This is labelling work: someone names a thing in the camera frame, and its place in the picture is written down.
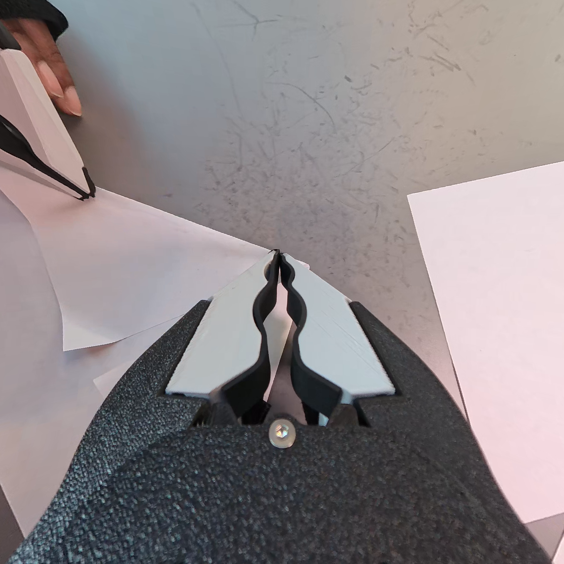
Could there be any white paper sheet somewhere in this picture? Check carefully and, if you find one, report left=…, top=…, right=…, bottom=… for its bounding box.
left=0, top=167, right=310, bottom=536
left=407, top=162, right=564, bottom=525

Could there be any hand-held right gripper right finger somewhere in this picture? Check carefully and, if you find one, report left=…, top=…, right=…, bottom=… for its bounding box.
left=281, top=253, right=397, bottom=420

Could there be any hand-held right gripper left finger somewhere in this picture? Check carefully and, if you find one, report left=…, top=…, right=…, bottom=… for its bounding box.
left=164, top=249, right=281, bottom=419

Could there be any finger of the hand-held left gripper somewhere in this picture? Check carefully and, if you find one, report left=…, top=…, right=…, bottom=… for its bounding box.
left=0, top=48, right=97, bottom=199
left=0, top=117, right=89, bottom=202

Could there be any person's left hand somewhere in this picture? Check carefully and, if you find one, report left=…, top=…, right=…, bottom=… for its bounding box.
left=4, top=19, right=83, bottom=117

